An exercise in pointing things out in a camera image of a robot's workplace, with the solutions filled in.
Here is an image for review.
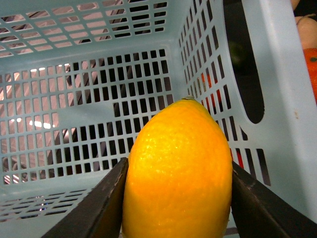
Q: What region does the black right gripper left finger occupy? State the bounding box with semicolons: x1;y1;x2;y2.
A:
43;158;128;238

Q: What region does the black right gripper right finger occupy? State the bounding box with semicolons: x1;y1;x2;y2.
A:
231;162;317;238

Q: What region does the yellow lemon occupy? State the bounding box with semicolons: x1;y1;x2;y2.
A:
122;97;232;238

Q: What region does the teal plastic shopping basket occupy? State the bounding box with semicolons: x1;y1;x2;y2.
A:
0;0;317;238

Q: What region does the orange persimmon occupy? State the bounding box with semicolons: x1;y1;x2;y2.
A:
304;48;317;100

